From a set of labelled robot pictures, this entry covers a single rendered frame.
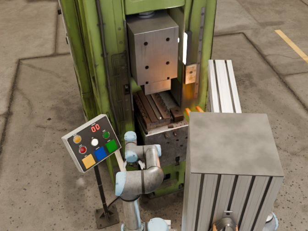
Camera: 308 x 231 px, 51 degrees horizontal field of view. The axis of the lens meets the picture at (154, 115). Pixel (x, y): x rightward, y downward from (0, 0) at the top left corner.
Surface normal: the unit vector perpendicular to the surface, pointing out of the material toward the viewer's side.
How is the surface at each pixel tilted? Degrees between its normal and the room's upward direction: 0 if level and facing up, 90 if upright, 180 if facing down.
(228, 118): 0
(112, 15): 90
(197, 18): 90
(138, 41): 90
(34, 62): 0
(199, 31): 90
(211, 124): 0
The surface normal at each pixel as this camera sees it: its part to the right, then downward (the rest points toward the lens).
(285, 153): -0.03, -0.74
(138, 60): 0.33, 0.63
